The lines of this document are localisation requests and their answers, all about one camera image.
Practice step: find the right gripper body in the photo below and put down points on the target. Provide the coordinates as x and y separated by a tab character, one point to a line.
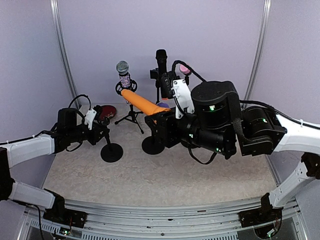
171	138

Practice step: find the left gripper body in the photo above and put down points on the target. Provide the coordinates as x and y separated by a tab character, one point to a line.
92	139

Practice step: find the black round-base stand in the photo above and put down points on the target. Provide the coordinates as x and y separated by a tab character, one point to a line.
111	152

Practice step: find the orange microphone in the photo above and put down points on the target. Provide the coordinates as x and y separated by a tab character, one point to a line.
144	105

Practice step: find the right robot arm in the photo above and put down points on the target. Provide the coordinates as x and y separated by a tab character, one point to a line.
210	117

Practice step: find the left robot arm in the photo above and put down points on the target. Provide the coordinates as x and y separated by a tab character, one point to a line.
71	127

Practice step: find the purple microphone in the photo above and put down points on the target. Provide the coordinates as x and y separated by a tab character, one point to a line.
163	106

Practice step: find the black stand under purple mic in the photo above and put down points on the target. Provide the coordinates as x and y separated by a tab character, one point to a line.
151	146

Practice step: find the black tripod mic stand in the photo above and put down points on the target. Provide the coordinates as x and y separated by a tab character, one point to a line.
132	114

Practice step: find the black tall microphone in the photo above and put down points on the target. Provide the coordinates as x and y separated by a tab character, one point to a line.
163	82

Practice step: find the black stand under pink mic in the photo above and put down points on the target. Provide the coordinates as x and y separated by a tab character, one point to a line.
186	79

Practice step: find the pink microphone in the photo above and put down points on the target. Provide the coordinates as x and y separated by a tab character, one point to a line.
184	70

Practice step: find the silver rhinestone microphone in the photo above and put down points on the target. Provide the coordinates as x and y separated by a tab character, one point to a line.
125	81

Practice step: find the dark red floral plate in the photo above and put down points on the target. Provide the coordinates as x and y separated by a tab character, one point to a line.
104	111

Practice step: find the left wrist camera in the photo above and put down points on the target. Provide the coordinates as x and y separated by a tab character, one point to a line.
93	114

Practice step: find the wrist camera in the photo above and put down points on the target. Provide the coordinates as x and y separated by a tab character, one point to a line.
178	90
93	114

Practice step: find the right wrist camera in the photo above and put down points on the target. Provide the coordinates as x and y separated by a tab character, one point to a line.
178	90

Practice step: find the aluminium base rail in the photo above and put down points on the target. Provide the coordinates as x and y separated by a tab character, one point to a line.
218	221

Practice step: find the right metal frame post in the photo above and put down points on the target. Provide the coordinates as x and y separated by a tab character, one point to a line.
259	49

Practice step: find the metal frame post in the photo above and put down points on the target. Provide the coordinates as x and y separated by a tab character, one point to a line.
54	5
259	49

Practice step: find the left metal frame post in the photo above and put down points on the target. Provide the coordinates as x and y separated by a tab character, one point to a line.
54	5

